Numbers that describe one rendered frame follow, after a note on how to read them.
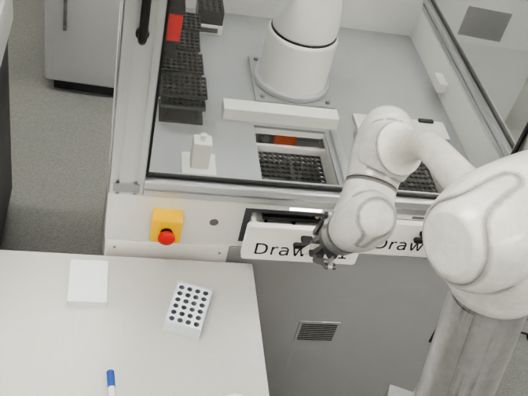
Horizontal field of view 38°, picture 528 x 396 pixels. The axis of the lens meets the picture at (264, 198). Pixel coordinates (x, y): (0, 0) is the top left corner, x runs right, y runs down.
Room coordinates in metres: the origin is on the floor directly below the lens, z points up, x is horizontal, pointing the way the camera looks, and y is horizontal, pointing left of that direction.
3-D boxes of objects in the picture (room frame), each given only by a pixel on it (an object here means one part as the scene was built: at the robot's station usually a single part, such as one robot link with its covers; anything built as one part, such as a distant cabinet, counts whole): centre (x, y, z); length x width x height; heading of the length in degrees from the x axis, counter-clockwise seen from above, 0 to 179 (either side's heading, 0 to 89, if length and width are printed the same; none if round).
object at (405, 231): (1.46, -0.41, 0.87); 0.29 x 0.02 x 0.11; 106
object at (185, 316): (1.12, 0.10, 0.78); 0.12 x 0.08 x 0.04; 1
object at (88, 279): (1.13, 0.34, 0.77); 0.13 x 0.09 x 0.02; 17
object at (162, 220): (1.27, 0.20, 0.88); 0.07 x 0.05 x 0.07; 106
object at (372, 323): (1.85, -0.02, 0.40); 1.03 x 0.95 x 0.80; 106
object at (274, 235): (1.33, -0.12, 0.87); 0.29 x 0.02 x 0.11; 106
